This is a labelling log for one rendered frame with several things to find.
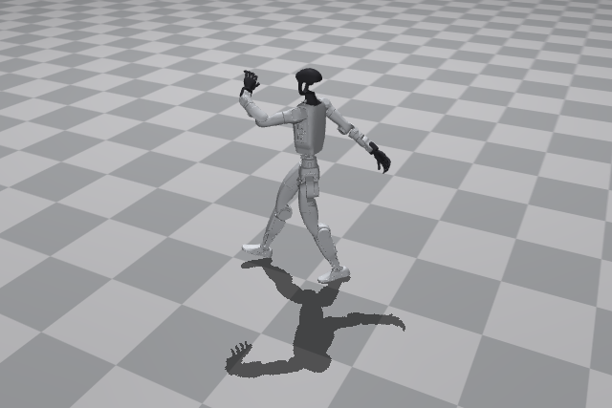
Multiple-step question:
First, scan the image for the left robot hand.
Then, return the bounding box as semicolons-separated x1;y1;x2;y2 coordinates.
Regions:
240;70;260;96

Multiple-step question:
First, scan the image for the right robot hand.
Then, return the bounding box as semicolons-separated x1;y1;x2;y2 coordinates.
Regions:
369;141;391;173

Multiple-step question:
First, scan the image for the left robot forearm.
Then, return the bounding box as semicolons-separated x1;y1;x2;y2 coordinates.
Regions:
239;90;268;122

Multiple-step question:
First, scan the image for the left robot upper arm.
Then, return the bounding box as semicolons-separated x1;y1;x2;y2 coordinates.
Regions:
255;108;307;127

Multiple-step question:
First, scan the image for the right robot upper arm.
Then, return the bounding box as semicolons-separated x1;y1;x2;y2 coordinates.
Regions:
318;97;352;135

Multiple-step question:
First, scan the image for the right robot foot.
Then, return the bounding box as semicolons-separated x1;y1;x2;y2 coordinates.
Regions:
242;245;273;258

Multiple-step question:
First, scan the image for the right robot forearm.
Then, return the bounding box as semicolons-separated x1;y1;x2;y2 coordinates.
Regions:
348;121;376;152

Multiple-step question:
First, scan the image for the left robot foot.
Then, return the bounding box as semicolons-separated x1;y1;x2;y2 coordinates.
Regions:
317;266;350;283

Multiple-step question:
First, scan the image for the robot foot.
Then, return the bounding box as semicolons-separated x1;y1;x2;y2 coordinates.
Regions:
317;266;350;283
242;245;273;258

